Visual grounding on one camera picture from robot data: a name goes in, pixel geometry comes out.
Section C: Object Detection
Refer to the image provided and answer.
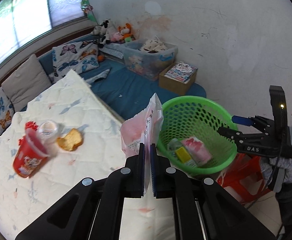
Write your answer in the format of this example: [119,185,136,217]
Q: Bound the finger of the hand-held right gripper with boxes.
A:
[231,115,271,134]
[217,126,246,144]

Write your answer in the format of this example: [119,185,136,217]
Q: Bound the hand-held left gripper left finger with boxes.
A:
[15,143,146,240]

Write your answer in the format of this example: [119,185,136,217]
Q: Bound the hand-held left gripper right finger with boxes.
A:
[150,142,277,240]

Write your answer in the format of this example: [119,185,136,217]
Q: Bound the small yellow box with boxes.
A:
[175,146,198,167]

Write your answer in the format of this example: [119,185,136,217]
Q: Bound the clear plastic container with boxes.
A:
[167,139,184,153]

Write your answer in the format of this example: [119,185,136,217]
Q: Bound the pink wet wipes packet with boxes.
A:
[181,136,213,167]

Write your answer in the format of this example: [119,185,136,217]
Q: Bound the green plastic basket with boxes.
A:
[156,96,238,177]

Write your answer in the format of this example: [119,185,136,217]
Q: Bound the pink white plastic bag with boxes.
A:
[120,93,164,197]

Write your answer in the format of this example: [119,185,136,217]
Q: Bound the cream quilted printed blanket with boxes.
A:
[0,69,146,240]

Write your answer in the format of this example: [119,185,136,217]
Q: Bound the red plastic stool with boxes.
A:
[216,152,274,204]

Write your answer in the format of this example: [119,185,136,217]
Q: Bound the brown cardboard box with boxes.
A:
[158,62,199,96]

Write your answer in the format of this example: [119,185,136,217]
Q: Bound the crumpled golden foil wrapper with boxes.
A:
[57,128,84,152]

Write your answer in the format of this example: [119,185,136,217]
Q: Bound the colourful cartoon book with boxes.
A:
[164,62,198,83]

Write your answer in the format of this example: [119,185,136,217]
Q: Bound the blue sofa bed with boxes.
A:
[0,34,207,120]

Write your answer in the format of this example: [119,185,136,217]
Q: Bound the grey cloth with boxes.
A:
[85,69,111,83]

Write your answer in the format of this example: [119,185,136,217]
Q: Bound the red plastic cup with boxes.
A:
[12,121,49,179]

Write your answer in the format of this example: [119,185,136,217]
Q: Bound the clear plastic storage box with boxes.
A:
[122,39,178,82]

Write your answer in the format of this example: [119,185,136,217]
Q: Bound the cream patterned cloth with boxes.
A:
[140,38,169,53]

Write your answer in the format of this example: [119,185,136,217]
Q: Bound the white patterned board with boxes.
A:
[103,43,126,61]

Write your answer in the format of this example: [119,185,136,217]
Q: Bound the butterfly print pillow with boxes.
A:
[52,42,84,78]
[0,87,15,140]
[79,41,101,73]

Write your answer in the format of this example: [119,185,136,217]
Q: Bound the orange fox plush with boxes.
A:
[118,23,136,43]

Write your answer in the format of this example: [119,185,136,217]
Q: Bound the beige cushion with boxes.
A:
[1,54,53,112]

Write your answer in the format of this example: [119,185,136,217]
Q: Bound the black white cow plush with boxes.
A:
[90,19,119,47]

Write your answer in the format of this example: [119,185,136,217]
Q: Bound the colourful pinwheel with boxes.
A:
[80,0,99,25]

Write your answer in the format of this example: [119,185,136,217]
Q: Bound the window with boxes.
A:
[0,0,85,72]

